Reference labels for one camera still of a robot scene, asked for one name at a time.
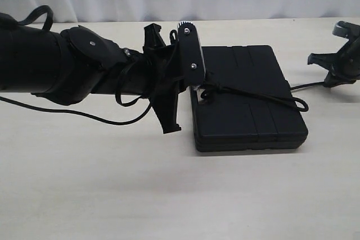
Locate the black plastic carrying case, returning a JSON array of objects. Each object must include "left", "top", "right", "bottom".
[{"left": 190, "top": 45, "right": 308, "bottom": 152}]

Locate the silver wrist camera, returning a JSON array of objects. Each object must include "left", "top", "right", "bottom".
[
  {"left": 332, "top": 21, "right": 359, "bottom": 40},
  {"left": 178, "top": 21, "right": 206, "bottom": 87}
]

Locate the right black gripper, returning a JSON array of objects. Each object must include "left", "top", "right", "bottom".
[{"left": 307, "top": 37, "right": 359, "bottom": 88}]

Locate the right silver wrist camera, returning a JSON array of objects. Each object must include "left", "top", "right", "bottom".
[{"left": 332, "top": 21, "right": 359, "bottom": 40}]

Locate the black cord with knot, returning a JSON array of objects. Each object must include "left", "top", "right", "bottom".
[{"left": 200, "top": 78, "right": 327, "bottom": 113}]

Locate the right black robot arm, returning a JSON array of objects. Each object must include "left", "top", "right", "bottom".
[{"left": 307, "top": 36, "right": 359, "bottom": 88}]

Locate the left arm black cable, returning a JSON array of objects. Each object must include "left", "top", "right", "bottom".
[{"left": 0, "top": 5, "right": 181, "bottom": 125}]

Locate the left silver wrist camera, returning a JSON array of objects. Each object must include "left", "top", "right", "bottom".
[{"left": 178, "top": 21, "right": 206, "bottom": 87}]

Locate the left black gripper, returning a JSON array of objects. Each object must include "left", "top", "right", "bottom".
[{"left": 143, "top": 23, "right": 186, "bottom": 134}]

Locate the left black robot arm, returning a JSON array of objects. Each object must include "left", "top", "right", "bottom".
[{"left": 1, "top": 5, "right": 186, "bottom": 133}]

